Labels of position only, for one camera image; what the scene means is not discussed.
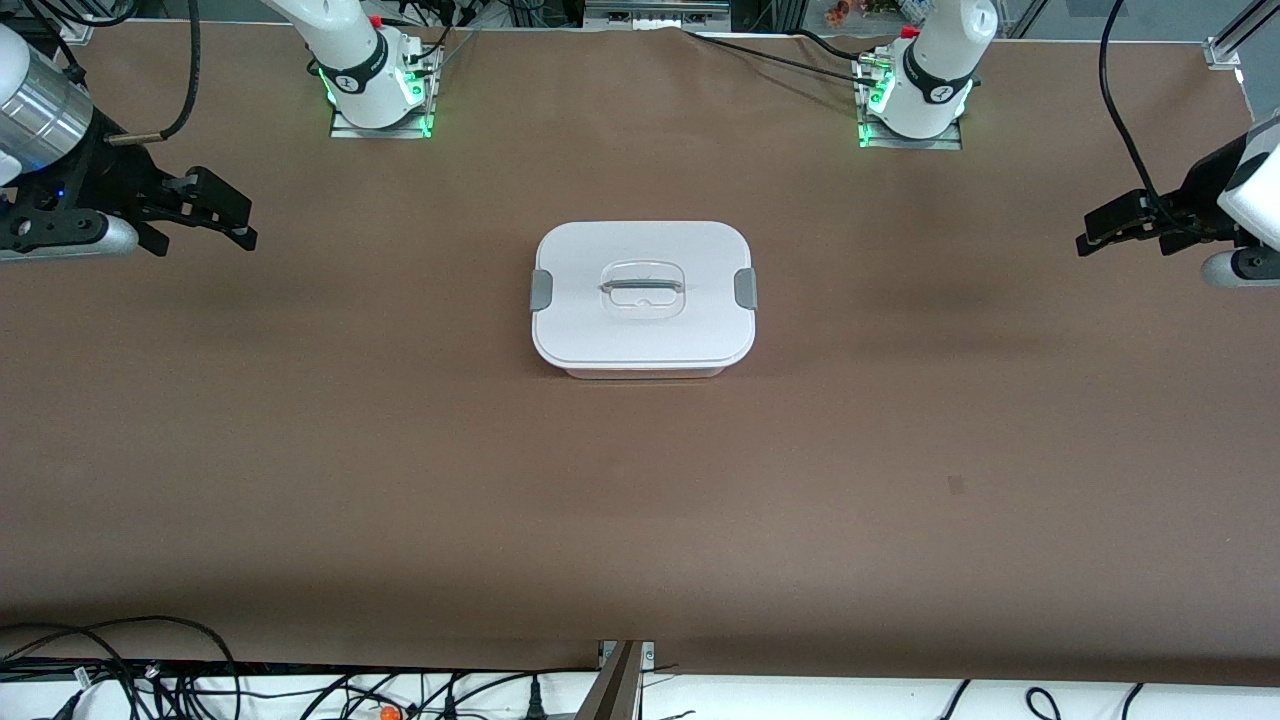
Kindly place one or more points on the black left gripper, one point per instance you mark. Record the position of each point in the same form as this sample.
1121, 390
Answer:
1197, 199

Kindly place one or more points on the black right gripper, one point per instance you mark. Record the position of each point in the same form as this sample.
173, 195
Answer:
98, 172

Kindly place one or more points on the white lid with grey clips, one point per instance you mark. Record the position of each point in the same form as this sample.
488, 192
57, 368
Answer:
640, 335

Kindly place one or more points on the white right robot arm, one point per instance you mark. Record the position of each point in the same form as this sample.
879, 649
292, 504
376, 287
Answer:
45, 110

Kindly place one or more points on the pink plastic storage box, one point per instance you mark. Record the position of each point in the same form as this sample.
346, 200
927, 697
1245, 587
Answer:
640, 373

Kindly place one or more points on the grey metal equipment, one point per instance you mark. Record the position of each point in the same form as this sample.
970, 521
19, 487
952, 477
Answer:
655, 12

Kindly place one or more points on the brown table cover sheet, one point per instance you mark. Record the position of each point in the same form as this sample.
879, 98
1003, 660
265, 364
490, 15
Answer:
640, 540

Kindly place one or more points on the aluminium frame post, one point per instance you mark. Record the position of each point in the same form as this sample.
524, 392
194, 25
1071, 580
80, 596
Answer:
615, 690

